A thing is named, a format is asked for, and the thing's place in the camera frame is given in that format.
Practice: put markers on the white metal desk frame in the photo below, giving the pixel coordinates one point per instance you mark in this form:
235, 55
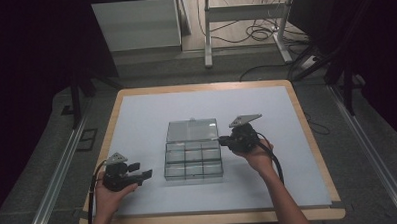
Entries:
243, 13

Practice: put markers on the dark metal stand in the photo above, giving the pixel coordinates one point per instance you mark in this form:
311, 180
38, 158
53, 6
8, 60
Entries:
347, 86
76, 99

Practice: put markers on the person's left hand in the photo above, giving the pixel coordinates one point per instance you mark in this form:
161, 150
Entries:
109, 200

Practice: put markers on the white power strip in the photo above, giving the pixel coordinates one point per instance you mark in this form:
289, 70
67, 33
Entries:
310, 62

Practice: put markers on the person's right hand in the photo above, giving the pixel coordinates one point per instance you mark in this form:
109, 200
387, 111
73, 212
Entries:
260, 160

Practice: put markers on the aluminium rail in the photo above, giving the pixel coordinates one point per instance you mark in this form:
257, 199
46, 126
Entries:
371, 146
52, 183

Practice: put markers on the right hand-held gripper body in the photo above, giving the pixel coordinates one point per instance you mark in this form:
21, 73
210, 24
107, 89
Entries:
244, 138

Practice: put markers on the clear grey plastic compartment box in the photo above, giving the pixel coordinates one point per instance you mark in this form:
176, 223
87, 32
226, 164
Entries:
193, 155

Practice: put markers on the black floor plate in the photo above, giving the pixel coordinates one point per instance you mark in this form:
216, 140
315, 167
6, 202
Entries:
86, 140

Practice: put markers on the grey cabinet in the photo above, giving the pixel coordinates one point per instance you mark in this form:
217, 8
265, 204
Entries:
136, 24

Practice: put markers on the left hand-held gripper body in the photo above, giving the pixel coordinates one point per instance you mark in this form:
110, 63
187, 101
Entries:
117, 176

